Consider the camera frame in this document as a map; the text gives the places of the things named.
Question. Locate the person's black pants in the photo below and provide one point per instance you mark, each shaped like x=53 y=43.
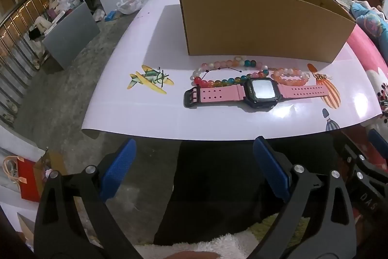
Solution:
x=212 y=186

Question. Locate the small blue plastic item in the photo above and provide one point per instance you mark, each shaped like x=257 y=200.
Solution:
x=110 y=15

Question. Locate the blue patterned pillow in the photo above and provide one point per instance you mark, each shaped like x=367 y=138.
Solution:
x=369 y=22

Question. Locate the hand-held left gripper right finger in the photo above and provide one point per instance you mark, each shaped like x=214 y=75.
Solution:
x=269 y=165

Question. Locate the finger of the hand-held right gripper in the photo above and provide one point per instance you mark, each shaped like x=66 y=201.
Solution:
x=368 y=198
x=377 y=139

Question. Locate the brown cardboard box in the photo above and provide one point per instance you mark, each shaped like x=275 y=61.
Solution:
x=257 y=25

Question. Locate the metal railing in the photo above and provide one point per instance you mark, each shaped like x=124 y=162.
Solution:
x=18 y=34

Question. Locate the grey board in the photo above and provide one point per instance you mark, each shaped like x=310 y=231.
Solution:
x=69 y=34

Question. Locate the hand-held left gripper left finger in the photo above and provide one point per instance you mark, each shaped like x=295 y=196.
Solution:
x=118 y=168

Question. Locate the brown paper bag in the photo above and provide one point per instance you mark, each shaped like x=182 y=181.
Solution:
x=51 y=160

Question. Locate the red paper bag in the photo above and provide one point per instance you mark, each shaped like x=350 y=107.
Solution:
x=28 y=180

